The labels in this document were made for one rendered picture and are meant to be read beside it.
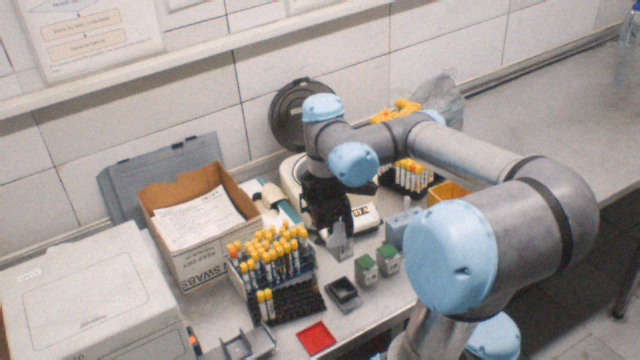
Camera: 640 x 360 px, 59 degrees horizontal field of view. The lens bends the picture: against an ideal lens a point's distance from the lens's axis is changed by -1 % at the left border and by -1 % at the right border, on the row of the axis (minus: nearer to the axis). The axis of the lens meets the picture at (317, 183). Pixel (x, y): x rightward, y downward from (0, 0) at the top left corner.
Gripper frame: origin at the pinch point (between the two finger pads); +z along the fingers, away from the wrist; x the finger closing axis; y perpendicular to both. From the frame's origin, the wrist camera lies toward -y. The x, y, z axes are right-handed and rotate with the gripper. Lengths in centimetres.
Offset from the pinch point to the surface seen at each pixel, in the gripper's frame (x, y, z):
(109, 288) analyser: -3.0, 47.3, -10.9
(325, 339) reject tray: 8.3, 10.2, 18.9
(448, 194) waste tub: -10.0, -41.0, 13.6
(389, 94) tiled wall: -56, -55, 8
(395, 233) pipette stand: -3.8, -18.2, 11.1
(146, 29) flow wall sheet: -56, 18, -35
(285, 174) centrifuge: -37.3, -5.6, 7.7
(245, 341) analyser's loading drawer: 3.2, 26.7, 13.0
